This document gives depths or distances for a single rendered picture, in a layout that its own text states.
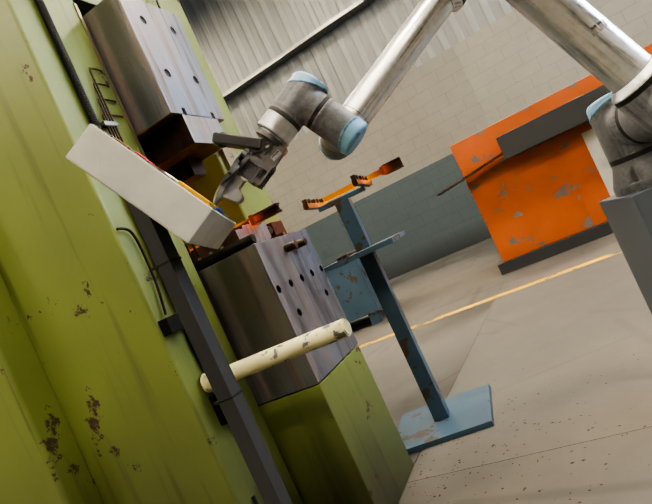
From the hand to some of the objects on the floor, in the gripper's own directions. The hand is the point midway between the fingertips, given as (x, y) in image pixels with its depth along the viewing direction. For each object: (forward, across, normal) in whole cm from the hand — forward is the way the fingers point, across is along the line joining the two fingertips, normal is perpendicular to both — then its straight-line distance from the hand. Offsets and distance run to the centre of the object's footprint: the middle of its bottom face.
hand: (214, 199), depth 130 cm
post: (+63, -9, -82) cm, 104 cm away
